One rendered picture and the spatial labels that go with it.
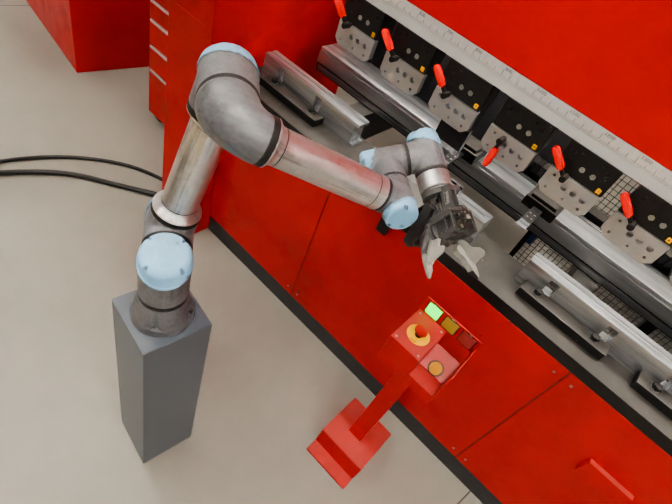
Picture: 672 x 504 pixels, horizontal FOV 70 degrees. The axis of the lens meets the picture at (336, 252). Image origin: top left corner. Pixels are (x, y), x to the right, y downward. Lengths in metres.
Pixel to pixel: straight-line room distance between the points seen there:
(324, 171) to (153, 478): 1.34
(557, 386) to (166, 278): 1.17
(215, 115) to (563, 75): 0.88
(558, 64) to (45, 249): 2.09
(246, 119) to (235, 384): 1.41
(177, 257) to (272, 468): 1.09
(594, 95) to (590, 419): 0.92
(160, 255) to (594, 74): 1.09
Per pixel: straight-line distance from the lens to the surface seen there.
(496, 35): 1.42
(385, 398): 1.66
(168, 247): 1.11
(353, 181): 0.93
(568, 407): 1.68
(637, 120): 1.35
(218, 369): 2.08
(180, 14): 1.99
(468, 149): 1.78
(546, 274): 1.58
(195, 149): 1.02
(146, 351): 1.22
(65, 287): 2.31
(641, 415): 1.61
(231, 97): 0.85
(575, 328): 1.59
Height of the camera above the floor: 1.84
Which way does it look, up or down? 45 degrees down
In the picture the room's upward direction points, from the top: 24 degrees clockwise
